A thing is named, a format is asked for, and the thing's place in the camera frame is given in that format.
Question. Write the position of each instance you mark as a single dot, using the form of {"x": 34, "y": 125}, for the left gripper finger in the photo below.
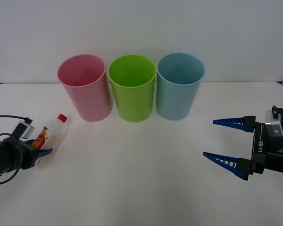
{"x": 29, "y": 142}
{"x": 43, "y": 152}

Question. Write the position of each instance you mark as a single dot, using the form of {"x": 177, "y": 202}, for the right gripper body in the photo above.
{"x": 266, "y": 150}

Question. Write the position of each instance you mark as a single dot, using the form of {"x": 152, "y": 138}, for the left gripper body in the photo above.
{"x": 23, "y": 155}

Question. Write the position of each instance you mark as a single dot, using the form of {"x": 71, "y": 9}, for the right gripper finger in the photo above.
{"x": 226, "y": 161}
{"x": 233, "y": 123}

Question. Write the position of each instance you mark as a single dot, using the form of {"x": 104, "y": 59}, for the clear bottle with red cap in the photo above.
{"x": 54, "y": 131}

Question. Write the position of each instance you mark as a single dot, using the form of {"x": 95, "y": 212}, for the pale blue plastic bin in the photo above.
{"x": 174, "y": 101}

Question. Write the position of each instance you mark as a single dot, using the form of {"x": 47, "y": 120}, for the pink plastic bin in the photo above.
{"x": 92, "y": 103}

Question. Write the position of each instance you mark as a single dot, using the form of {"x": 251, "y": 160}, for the yellow-green plastic bin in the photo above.
{"x": 134, "y": 103}

